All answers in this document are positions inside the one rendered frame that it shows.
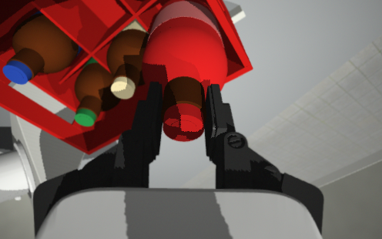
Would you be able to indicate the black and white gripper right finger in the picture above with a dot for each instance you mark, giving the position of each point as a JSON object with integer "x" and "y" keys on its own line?
{"x": 239, "y": 167}

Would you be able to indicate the brown bottle with cream cap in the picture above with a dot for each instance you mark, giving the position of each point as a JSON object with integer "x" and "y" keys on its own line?
{"x": 124, "y": 59}

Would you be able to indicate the brown bottle with green cap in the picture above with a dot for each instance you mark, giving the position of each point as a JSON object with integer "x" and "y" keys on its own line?
{"x": 93, "y": 91}

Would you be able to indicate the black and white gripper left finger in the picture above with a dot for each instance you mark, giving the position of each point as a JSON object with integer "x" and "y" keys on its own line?
{"x": 124, "y": 165}

